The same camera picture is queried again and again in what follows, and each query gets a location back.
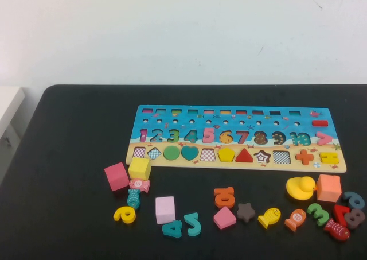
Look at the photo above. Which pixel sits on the red fish piece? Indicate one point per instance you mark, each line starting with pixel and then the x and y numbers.
pixel 337 230

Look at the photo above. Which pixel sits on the red triangle piece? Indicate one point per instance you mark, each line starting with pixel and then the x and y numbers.
pixel 245 157

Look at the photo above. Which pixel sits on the teal number two piece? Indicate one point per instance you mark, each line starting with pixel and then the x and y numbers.
pixel 194 229

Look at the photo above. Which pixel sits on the red minus sign piece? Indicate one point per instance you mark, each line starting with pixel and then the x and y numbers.
pixel 320 123

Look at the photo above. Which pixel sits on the teal number four piece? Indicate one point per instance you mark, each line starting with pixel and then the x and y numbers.
pixel 173 229

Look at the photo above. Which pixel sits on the dark pink cube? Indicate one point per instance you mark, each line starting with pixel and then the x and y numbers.
pixel 116 176

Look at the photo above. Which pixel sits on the orange number ten piece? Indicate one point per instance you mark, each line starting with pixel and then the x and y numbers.
pixel 224 202

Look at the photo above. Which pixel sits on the green circle piece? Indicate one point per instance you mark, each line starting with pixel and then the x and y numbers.
pixel 171 152

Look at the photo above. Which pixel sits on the orange plus sign piece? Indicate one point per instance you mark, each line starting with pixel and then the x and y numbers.
pixel 304 157

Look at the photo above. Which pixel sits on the yellow pentagon piece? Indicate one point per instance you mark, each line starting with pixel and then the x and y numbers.
pixel 226 155

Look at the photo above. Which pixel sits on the green number three piece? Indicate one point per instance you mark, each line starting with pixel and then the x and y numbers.
pixel 321 216

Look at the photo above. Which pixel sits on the brown star piece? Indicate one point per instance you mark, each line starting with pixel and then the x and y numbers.
pixel 246 213

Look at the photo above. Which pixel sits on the yellow rubber duck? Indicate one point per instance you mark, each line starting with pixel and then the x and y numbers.
pixel 300 189

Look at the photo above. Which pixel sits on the salmon orange cube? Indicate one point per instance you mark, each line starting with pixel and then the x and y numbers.
pixel 329 188

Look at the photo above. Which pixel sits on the grey-blue number six piece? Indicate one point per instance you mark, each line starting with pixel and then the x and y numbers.
pixel 358 202

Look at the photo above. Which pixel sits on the orange fish piece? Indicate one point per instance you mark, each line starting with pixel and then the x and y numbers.
pixel 295 219

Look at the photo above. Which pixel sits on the teal fish piece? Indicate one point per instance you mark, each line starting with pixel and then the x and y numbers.
pixel 133 199

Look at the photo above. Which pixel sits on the pink diamond piece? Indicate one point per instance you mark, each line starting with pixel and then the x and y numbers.
pixel 225 217

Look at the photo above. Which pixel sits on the pink number five piece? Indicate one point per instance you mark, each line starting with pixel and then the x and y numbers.
pixel 209 139

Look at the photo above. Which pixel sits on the yellow number nine piece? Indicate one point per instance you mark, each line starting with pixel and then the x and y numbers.
pixel 129 217

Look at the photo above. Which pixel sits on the white cabinet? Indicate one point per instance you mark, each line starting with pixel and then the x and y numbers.
pixel 8 108

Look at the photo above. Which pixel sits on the red number seven piece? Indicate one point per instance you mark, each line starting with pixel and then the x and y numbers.
pixel 339 213

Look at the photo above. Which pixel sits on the yellow equals sign piece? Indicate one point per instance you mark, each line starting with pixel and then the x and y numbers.
pixel 329 155

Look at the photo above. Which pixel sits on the colourful wooden puzzle board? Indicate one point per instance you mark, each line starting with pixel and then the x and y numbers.
pixel 286 129

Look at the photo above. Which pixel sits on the pink greater-than sign piece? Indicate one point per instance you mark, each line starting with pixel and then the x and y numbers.
pixel 327 138

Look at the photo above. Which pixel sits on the teal heart piece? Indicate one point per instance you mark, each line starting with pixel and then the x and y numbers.
pixel 189 153

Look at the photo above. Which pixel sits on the pink fish piece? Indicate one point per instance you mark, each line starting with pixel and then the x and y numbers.
pixel 140 185

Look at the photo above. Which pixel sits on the yellow fish piece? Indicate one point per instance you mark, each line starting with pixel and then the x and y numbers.
pixel 269 218

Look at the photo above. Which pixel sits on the brown number eight piece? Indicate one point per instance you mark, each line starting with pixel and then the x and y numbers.
pixel 359 215

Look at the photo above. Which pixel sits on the light pink cube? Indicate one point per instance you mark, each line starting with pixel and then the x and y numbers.
pixel 165 210

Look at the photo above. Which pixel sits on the yellow cube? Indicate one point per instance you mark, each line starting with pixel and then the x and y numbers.
pixel 139 168

